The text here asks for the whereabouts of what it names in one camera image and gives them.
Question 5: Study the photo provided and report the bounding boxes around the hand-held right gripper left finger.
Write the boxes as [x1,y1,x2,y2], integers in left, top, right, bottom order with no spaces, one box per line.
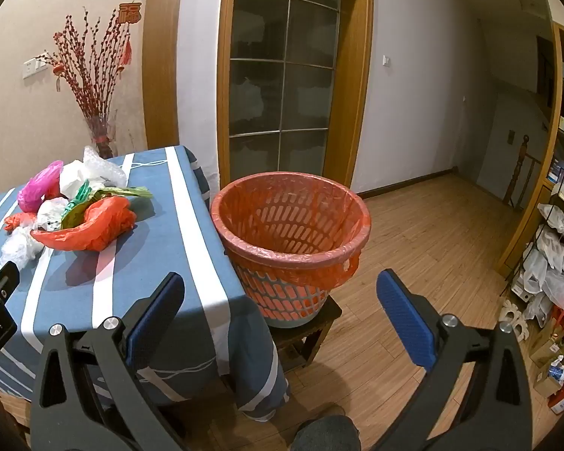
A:
[28,271,186,451]

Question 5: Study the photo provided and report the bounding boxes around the blue striped tablecloth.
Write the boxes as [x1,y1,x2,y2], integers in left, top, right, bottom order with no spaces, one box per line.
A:
[0,145,292,421]

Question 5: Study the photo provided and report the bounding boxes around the clear plastic bag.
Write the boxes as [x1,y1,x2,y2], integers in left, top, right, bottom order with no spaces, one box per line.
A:
[83,145,129,189]
[0,228,46,271]

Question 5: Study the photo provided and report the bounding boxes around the glass paned door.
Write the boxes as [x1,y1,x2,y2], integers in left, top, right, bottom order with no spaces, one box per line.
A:
[228,0,342,185]

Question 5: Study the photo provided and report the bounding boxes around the wooden door frame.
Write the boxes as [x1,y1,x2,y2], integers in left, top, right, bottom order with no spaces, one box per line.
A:
[216,0,375,194]

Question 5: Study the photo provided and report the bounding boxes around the glass vase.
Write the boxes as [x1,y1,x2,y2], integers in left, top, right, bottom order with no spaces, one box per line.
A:
[85,110,118,159]

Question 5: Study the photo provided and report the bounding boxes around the orange plastic laundry basket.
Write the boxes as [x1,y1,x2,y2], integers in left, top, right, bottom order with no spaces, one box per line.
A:
[210,173,373,330]

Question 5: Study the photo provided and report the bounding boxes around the person's leg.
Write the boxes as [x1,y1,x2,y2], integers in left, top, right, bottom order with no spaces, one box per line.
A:
[291,415,362,451]

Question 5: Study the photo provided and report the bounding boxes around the wooden stair post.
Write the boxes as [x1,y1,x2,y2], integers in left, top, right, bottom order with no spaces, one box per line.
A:
[503,135,542,208]

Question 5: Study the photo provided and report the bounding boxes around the white bags on rack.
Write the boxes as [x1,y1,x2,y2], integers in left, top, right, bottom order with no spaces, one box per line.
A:
[522,185,564,313]

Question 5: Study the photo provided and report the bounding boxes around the curved wooden wall trim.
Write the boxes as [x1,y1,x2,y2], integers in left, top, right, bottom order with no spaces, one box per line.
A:
[142,0,187,152]

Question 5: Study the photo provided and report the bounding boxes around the small red plastic bag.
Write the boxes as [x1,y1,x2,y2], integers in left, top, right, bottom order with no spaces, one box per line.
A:
[4,213,35,234]

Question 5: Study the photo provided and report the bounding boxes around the pink plastic bag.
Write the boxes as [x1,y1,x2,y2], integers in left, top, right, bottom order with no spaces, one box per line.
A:
[18,160,65,212]

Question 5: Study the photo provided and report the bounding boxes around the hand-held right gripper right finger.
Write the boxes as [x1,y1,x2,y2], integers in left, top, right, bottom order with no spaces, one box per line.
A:
[370,269,533,451]

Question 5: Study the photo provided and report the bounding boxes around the large red plastic bag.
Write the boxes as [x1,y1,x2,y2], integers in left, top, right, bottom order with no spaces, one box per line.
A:
[32,196,138,252]

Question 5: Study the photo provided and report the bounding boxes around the black metal rack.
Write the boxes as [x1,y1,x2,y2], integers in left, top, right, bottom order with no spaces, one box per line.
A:
[498,183,564,339]

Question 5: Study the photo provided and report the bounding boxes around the white printed plastic bag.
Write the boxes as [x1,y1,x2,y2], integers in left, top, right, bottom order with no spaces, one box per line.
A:
[32,197,69,232]

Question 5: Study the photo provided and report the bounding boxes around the dark wooden stool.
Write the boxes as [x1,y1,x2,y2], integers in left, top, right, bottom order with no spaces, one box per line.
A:
[268,294,343,373]

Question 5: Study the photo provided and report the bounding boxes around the wooden shelf unit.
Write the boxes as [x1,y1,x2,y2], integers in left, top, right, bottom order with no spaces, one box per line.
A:
[497,23,564,274]

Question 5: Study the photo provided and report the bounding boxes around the cardboard box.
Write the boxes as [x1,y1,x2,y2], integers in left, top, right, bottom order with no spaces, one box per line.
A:
[530,323,564,368]

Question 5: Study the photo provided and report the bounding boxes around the red wall ornament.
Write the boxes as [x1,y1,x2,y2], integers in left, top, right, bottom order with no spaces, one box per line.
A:
[117,1,143,24]

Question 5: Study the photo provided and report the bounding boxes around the crumpled clear plastic bag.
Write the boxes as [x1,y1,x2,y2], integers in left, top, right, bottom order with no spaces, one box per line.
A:
[0,228,46,271]

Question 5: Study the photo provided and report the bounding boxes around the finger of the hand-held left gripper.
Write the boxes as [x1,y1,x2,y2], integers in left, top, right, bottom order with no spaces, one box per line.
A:
[0,260,20,321]

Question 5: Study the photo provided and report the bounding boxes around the green plastic bag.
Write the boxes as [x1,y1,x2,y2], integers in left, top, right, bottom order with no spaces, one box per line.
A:
[61,181,154,229]

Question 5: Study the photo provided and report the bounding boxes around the red berry branches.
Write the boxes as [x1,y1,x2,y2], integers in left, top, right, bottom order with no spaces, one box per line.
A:
[42,7,133,119]

